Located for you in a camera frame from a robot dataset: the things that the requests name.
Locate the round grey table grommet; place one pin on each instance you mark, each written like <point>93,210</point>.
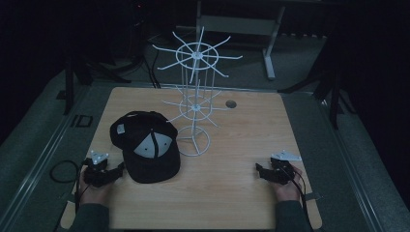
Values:
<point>230,104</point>

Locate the person's right hand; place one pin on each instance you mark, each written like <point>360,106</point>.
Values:
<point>288,191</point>

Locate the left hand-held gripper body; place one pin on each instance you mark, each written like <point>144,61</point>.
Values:
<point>96,172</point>

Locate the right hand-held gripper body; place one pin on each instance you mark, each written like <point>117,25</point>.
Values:
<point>283,170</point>

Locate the black baseball cap grey panel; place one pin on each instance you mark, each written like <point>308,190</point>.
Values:
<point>151,167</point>

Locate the person's left hand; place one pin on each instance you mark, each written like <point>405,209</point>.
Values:
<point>93,193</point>

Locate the black rectangular floor bracket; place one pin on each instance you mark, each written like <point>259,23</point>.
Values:
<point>77,121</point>

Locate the black metal stand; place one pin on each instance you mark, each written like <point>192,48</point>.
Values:
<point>333,96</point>
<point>68,87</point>

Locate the white metal desk frame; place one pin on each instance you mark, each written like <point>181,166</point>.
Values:
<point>238,25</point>

